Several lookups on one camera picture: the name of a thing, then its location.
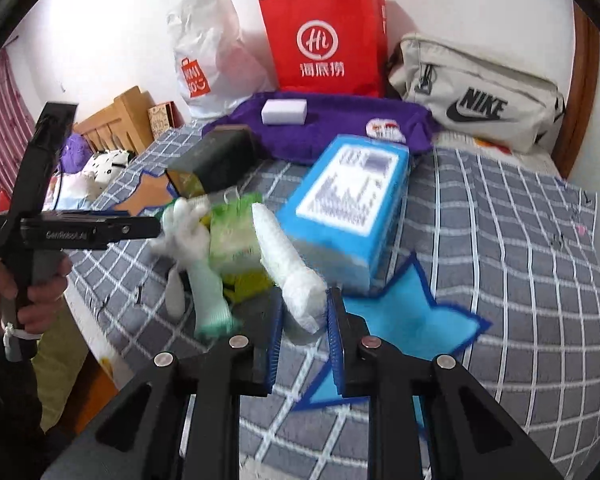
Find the purple plush toy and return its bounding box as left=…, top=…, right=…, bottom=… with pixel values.
left=60, top=134, right=93, bottom=173

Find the yellow black cloth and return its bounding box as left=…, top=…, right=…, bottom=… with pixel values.
left=222, top=270, right=276, bottom=306

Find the grey checkered bedsheet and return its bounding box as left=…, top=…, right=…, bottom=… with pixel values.
left=65, top=120, right=600, bottom=480

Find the brown star mat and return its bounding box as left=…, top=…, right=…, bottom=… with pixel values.
left=100, top=169, right=181, bottom=218

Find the green tissue pack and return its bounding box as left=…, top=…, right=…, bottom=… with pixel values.
left=209, top=194, right=265, bottom=277

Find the olive cloth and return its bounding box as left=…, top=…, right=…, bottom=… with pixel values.
left=30, top=290, right=93, bottom=431

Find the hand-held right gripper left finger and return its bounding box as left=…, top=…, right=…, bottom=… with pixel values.
left=40, top=287, right=286, bottom=480

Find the patterned brown box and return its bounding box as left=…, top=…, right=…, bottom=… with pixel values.
left=147, top=101, right=185, bottom=136

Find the spotted white plush toy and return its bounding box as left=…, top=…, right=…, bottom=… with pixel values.
left=82, top=149, right=133, bottom=191

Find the red paper bag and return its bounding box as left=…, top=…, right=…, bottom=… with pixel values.
left=258, top=0, right=388, bottom=98

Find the wooden bed frame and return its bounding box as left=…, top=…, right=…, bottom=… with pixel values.
left=550, top=0, right=600, bottom=178

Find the white plastic bag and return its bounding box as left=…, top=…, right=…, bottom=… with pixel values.
left=167, top=0, right=276, bottom=120

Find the purple towel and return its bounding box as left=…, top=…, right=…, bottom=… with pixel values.
left=202, top=91, right=438, bottom=165

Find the dark green tin box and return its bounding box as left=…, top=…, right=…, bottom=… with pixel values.
left=166, top=126, right=258, bottom=198

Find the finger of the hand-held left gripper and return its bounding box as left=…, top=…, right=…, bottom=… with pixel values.
left=92, top=214, right=162, bottom=251

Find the person's left hand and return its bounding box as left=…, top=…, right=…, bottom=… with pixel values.
left=0, top=255, right=73, bottom=336

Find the blue star mat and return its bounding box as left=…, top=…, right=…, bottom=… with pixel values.
left=294, top=252, right=493, bottom=428

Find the red striped curtain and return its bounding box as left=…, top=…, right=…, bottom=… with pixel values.
left=0, top=45, right=36, bottom=211

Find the beige waist bag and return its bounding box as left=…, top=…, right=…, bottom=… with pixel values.
left=387, top=32, right=567, bottom=155

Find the wooden headboard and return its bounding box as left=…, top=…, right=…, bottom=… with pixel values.
left=72, top=86, right=158, bottom=156

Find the white towel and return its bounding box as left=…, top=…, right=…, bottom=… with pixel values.
left=251, top=202, right=328, bottom=346

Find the light blue cloth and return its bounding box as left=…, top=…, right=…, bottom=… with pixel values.
left=55, top=172, right=101, bottom=211

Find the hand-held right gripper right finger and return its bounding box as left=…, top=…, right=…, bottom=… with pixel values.
left=326, top=287, right=566, bottom=480

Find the blue tissue pack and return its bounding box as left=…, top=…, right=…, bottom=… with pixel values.
left=276, top=134, right=412, bottom=293

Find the white sponge block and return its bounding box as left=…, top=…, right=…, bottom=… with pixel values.
left=261, top=99, right=309, bottom=125

